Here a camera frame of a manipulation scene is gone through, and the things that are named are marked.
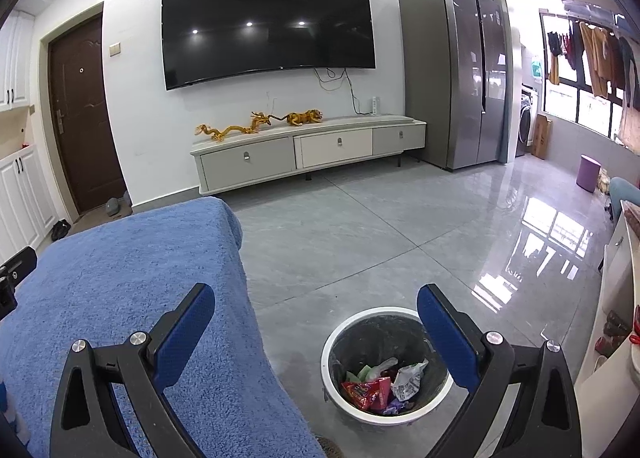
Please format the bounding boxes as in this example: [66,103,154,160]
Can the white base cabinets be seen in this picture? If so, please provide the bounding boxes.
[0,145,59,264]

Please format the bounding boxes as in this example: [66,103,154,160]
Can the light blue cloth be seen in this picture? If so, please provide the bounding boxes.
[608,176,640,219]

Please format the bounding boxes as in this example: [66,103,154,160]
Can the purple stool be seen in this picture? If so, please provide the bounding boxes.
[575,154,601,194]

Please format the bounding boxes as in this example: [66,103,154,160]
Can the washing machine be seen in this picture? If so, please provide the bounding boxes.
[514,82,539,159]

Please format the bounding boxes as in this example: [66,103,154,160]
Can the silver foil bag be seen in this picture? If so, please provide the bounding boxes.
[391,358,430,402]

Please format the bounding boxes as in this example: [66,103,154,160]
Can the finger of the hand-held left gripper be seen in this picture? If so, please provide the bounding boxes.
[0,246,39,321]

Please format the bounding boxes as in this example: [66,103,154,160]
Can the golden tiger ornament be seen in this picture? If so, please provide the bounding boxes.
[285,108,324,128]

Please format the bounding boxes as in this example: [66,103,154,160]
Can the red snack bag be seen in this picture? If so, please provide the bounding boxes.
[341,376,392,413]

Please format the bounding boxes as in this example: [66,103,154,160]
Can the hanging dark garments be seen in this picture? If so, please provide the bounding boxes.
[547,30,577,86]

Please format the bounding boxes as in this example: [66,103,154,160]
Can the white wall cabinets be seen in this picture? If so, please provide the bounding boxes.
[0,10,34,111]

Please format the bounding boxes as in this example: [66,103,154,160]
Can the balcony window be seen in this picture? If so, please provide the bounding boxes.
[539,7,640,139]

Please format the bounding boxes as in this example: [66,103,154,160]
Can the white grey media cabinet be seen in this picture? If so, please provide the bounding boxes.
[189,114,428,197]

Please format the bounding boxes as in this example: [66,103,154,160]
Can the white side cabinet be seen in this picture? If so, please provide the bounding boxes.
[574,210,640,458]

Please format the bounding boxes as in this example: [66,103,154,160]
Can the cardboard box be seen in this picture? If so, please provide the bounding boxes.
[530,114,554,161]

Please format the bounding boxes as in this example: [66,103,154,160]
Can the hanging orange sweater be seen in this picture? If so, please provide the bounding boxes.
[579,22,624,99]

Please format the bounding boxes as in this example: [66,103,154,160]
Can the black wall television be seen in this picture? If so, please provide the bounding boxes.
[161,0,377,91]

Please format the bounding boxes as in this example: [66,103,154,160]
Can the white rimmed trash bin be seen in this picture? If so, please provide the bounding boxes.
[320,306,455,428]

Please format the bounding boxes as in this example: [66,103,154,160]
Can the white pink plastic bag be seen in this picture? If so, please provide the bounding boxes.
[368,357,400,382]

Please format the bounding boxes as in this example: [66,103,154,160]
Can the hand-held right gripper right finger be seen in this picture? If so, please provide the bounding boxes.
[416,283,584,458]

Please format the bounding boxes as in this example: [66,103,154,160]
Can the hanging dark jacket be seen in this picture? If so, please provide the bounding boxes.
[617,34,640,111]

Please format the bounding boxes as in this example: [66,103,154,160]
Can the black television cable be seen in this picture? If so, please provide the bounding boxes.
[314,66,376,117]

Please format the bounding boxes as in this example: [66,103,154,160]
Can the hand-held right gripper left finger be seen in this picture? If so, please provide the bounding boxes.
[50,283,217,458]

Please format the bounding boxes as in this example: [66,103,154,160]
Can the blue blanket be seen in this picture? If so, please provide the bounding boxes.
[0,197,327,458]

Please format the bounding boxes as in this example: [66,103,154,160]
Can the golden dragon ornament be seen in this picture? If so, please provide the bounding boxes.
[194,111,281,143]

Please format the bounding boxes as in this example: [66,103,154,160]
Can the silver refrigerator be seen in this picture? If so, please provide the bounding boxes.
[397,0,510,171]

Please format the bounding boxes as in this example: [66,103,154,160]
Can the brown door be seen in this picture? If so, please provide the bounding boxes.
[47,16,127,215]

